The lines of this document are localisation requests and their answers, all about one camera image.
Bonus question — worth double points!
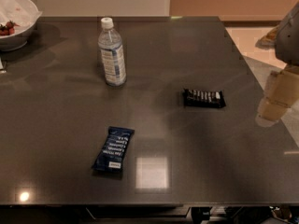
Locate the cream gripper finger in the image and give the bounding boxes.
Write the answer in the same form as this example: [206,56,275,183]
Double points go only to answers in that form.
[255,97,289,128]

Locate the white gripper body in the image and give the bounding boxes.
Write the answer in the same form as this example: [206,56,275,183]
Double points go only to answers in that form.
[264,64,299,107]

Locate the blue rxbar blueberry bar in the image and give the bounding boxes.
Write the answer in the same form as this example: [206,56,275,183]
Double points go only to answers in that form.
[93,126,135,173]

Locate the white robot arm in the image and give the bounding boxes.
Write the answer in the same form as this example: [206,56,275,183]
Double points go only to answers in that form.
[256,3,299,127]

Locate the black rxbar chocolate bar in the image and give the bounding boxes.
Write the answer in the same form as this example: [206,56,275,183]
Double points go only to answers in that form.
[183,89,226,108]

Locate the clear plastic water bottle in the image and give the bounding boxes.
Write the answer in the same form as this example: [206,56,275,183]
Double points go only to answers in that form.
[98,17,126,86]

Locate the white bowl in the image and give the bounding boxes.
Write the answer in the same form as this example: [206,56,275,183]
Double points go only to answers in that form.
[0,20,37,51]

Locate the red strawberries in bowl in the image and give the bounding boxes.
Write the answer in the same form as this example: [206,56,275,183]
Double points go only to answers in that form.
[0,21,17,35]

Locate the white napkin in bowl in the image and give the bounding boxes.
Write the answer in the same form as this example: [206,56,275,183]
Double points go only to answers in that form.
[0,0,42,27]

